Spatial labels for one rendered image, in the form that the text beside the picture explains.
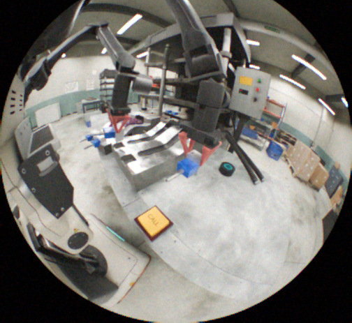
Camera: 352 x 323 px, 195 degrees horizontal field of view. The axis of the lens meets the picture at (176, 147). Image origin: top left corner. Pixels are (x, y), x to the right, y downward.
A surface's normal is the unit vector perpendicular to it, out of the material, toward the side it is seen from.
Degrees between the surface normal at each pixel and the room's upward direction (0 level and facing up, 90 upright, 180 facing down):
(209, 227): 0
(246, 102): 90
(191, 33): 102
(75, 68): 90
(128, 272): 0
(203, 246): 0
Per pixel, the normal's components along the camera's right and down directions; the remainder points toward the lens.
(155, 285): 0.13, -0.86
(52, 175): 0.92, 0.29
